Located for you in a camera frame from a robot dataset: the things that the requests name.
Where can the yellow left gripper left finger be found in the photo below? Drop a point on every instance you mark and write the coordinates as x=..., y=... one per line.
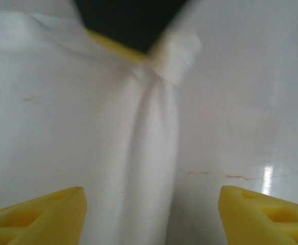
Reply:
x=36, y=219

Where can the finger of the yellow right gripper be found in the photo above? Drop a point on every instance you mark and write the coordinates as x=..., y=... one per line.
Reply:
x=128, y=23

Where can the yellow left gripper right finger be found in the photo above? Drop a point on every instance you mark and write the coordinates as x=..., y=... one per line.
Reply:
x=266, y=219

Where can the white t-shirt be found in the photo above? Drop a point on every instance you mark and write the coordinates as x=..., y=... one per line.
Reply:
x=151, y=153

